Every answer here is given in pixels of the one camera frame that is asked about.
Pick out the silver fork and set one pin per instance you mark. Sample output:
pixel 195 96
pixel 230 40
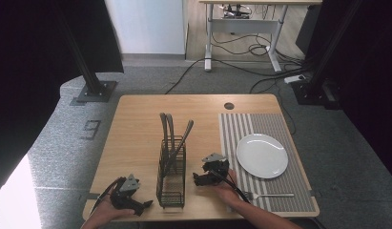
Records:
pixel 273 195

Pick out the white-legged wooden desk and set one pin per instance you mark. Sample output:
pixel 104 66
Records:
pixel 244 25

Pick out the person's right hand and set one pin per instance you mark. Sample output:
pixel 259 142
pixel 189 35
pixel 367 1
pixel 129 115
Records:
pixel 228 191

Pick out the black metal stand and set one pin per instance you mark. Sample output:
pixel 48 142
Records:
pixel 320 76
pixel 88 76

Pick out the grey striped placemat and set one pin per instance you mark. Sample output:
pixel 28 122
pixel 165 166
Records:
pixel 279 124

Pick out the black curtain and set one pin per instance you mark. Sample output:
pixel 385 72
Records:
pixel 31 63
pixel 375 79

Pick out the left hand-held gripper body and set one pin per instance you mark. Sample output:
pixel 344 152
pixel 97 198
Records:
pixel 124 194

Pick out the device under desk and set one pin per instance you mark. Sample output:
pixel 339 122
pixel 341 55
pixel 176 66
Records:
pixel 235 11

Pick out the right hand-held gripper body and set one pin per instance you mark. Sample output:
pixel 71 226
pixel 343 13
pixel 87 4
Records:
pixel 217 167

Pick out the white round plate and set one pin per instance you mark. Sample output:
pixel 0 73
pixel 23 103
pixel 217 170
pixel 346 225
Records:
pixel 262 156

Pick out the person's left hand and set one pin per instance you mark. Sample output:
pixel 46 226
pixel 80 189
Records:
pixel 104 211

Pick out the white wall panel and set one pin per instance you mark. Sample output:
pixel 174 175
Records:
pixel 149 25

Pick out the white power strip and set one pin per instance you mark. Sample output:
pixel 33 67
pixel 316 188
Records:
pixel 294 78

